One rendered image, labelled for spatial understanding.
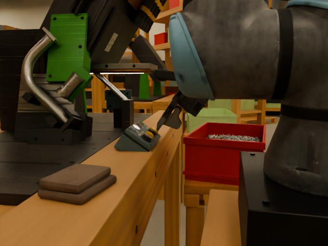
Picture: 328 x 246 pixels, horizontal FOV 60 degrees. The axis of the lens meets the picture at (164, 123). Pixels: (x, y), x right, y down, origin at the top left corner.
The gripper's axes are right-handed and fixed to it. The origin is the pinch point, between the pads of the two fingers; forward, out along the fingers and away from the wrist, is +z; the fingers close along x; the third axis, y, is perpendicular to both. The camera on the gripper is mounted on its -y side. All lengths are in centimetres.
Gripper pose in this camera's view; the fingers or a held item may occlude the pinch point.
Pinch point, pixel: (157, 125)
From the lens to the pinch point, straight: 81.5
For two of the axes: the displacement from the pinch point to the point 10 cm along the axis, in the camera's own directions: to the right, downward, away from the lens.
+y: 8.1, 5.8, -0.2
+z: -5.7, 8.0, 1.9
